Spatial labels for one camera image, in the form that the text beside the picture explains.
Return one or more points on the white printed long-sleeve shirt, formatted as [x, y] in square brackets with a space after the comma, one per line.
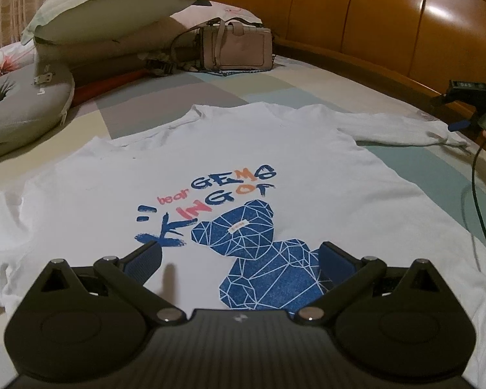
[267, 150]

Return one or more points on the grey brown pillow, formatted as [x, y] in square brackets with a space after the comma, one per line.
[113, 67]

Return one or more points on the beige pillow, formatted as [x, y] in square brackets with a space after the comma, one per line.
[125, 40]

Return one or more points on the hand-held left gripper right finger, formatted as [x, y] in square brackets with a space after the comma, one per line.
[336, 263]

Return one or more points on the wooden headboard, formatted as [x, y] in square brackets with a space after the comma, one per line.
[348, 8]

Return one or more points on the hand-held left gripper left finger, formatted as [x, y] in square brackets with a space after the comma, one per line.
[143, 263]

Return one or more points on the grey cushion with hole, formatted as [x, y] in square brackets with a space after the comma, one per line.
[20, 105]

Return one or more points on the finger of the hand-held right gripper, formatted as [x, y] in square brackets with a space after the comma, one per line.
[458, 126]
[443, 100]

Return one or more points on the pink handbag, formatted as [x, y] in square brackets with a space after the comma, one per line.
[239, 48]

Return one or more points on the red orange cloth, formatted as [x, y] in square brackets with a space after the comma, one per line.
[105, 85]

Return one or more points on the cream pillow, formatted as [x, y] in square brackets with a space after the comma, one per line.
[105, 8]

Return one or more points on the pink floral pillow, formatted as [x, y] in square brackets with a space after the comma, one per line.
[8, 60]
[222, 8]

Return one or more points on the bed with patchwork sheet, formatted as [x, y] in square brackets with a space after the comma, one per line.
[429, 194]

